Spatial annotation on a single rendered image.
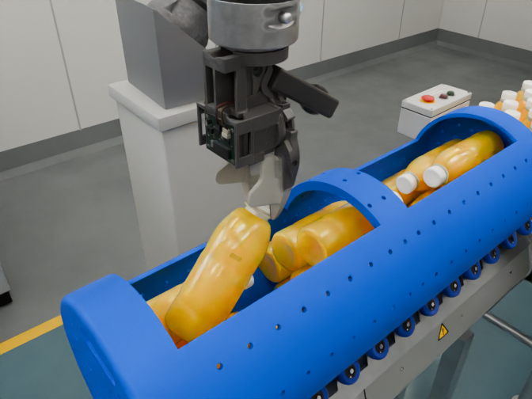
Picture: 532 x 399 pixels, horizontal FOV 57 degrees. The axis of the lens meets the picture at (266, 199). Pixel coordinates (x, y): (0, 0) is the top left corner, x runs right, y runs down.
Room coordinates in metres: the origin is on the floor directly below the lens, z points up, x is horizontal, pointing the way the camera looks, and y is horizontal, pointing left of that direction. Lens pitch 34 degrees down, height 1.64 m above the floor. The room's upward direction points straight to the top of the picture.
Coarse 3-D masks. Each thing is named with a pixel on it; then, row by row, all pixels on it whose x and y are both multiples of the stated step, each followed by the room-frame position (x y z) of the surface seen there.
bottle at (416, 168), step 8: (448, 144) 0.93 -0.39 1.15; (432, 152) 0.90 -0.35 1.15; (416, 160) 0.87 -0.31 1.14; (424, 160) 0.86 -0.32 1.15; (432, 160) 0.86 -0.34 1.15; (408, 168) 0.86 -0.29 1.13; (416, 168) 0.84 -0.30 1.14; (424, 168) 0.84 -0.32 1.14; (416, 176) 0.83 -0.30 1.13; (424, 184) 0.82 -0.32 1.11
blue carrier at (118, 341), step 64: (448, 128) 0.99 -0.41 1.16; (512, 128) 0.85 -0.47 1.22; (320, 192) 0.78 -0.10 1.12; (384, 192) 0.62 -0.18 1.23; (448, 192) 0.66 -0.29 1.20; (512, 192) 0.73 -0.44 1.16; (192, 256) 0.59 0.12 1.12; (384, 256) 0.52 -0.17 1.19; (448, 256) 0.59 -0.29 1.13; (64, 320) 0.44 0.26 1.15; (128, 320) 0.36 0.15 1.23; (256, 320) 0.39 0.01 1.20; (320, 320) 0.42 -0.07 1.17; (384, 320) 0.48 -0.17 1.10; (128, 384) 0.30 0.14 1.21; (192, 384) 0.32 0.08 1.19; (256, 384) 0.34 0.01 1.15; (320, 384) 0.40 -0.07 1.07
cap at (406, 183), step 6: (408, 174) 0.83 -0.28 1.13; (396, 180) 0.84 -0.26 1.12; (402, 180) 0.82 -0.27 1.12; (408, 180) 0.81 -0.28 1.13; (414, 180) 0.82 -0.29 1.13; (402, 186) 0.82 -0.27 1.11; (408, 186) 0.81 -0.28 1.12; (414, 186) 0.81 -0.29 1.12; (402, 192) 0.82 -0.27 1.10; (408, 192) 0.81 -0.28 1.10
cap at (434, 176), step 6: (432, 168) 0.78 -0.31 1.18; (438, 168) 0.78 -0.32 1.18; (426, 174) 0.79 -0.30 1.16; (432, 174) 0.78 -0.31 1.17; (438, 174) 0.77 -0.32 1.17; (444, 174) 0.77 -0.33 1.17; (426, 180) 0.78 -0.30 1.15; (432, 180) 0.77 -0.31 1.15; (438, 180) 0.77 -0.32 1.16; (444, 180) 0.77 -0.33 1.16; (432, 186) 0.77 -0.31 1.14; (438, 186) 0.77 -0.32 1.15
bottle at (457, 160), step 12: (480, 132) 0.91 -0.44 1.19; (492, 132) 0.90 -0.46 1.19; (456, 144) 0.86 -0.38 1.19; (468, 144) 0.85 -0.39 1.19; (480, 144) 0.85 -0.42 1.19; (492, 144) 0.87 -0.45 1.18; (444, 156) 0.81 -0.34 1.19; (456, 156) 0.80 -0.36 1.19; (468, 156) 0.81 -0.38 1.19; (480, 156) 0.83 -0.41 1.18; (444, 168) 0.78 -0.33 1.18; (456, 168) 0.79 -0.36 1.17; (468, 168) 0.79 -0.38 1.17
